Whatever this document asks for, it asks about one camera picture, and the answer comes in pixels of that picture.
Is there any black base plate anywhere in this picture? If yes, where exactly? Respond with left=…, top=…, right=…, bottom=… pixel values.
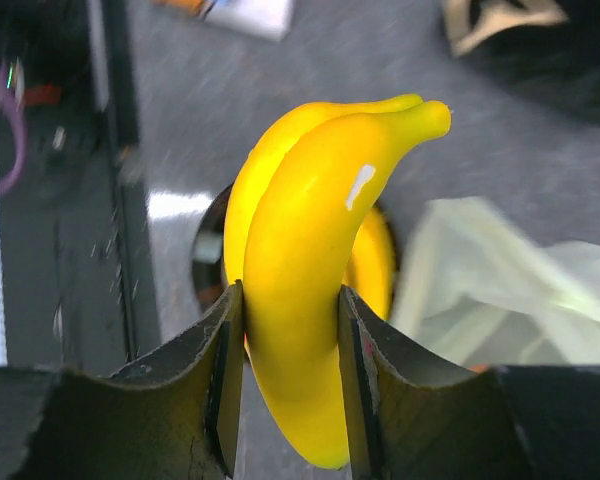
left=0, top=1, right=161, bottom=375

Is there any black rimmed ceramic plate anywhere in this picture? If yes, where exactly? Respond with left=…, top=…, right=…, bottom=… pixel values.
left=191, top=186, right=401, bottom=312

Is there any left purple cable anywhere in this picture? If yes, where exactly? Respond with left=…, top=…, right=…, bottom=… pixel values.
left=0, top=59, right=29, bottom=196

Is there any yellow fake banana bunch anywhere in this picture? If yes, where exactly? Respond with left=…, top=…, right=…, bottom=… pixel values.
left=343, top=206, right=396, bottom=321
left=224, top=94, right=451, bottom=469

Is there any pale green plastic bag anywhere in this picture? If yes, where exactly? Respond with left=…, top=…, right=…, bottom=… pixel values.
left=390, top=197, right=600, bottom=367

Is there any black floral patterned cloth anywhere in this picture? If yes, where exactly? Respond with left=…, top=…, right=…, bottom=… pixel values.
left=441, top=1, right=600, bottom=126

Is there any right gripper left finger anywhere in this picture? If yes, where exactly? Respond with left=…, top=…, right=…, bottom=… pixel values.
left=0, top=284, right=243, bottom=479

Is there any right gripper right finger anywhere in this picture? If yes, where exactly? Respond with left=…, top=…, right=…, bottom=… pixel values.
left=338, top=287, right=600, bottom=479

